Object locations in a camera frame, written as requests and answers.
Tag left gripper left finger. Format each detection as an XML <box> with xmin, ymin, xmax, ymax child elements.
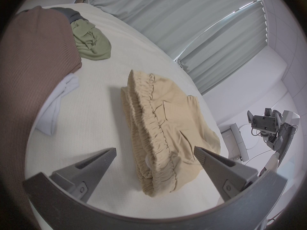
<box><xmin>49</xmin><ymin>148</ymin><xmax>117</xmax><ymax>201</ymax></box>

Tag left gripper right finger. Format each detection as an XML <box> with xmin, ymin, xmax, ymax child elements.
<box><xmin>194</xmin><ymin>146</ymin><xmax>258</xmax><ymax>204</ymax></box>

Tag tan shorts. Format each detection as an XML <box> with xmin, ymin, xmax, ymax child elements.
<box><xmin>120</xmin><ymin>69</ymin><xmax>221</xmax><ymax>198</ymax></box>

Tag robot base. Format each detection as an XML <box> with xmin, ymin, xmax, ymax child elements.
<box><xmin>219</xmin><ymin>123</ymin><xmax>250</xmax><ymax>163</ymax></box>

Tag bed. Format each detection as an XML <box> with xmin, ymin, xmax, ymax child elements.
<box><xmin>16</xmin><ymin>0</ymin><xmax>226</xmax><ymax>222</ymax></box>

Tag pale green curtain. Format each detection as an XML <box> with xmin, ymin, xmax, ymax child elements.
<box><xmin>85</xmin><ymin>0</ymin><xmax>260</xmax><ymax>59</ymax></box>
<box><xmin>179</xmin><ymin>1</ymin><xmax>268</xmax><ymax>96</ymax></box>

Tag white garment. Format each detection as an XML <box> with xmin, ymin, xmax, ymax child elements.
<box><xmin>35</xmin><ymin>74</ymin><xmax>80</xmax><ymax>136</ymax></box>

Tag brown garment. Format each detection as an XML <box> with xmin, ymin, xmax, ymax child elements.
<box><xmin>0</xmin><ymin>6</ymin><xmax>83</xmax><ymax>227</ymax></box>

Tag olive green garment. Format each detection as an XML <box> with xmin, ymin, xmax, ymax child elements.
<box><xmin>70</xmin><ymin>19</ymin><xmax>112</xmax><ymax>61</ymax></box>

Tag black garment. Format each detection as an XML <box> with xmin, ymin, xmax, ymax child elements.
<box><xmin>49</xmin><ymin>7</ymin><xmax>82</xmax><ymax>24</ymax></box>

